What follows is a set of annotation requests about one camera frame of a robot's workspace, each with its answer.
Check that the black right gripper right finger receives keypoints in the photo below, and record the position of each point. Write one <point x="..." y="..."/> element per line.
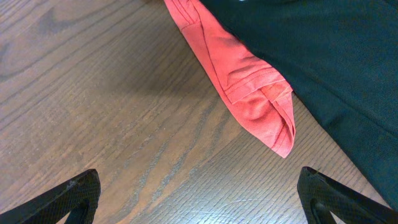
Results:
<point x="322" y="198"/>

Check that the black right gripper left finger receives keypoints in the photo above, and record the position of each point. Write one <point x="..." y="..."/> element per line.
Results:
<point x="77" y="199"/>

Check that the red garment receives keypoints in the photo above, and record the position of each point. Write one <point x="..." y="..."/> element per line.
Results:
<point x="256" y="94"/>

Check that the black garment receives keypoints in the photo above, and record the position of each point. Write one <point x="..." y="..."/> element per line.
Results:
<point x="340" y="58"/>

